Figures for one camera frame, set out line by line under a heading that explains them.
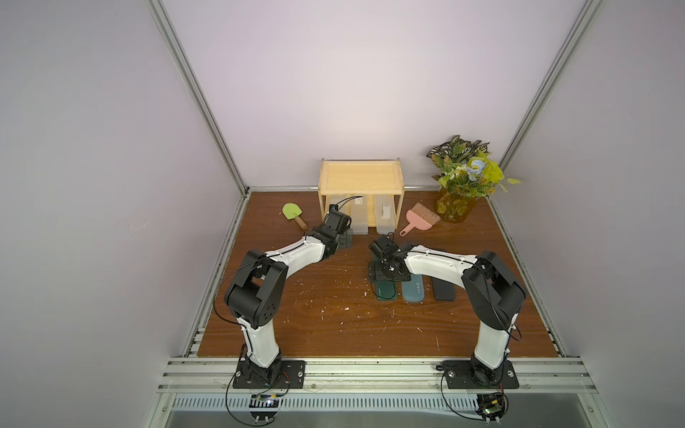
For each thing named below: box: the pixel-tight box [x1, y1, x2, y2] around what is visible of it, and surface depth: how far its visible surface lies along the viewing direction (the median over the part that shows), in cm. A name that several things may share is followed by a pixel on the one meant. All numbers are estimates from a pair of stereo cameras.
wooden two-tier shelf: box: [317, 157, 406, 229], surface depth 97 cm
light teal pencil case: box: [402, 273, 425, 303], surface depth 89 cm
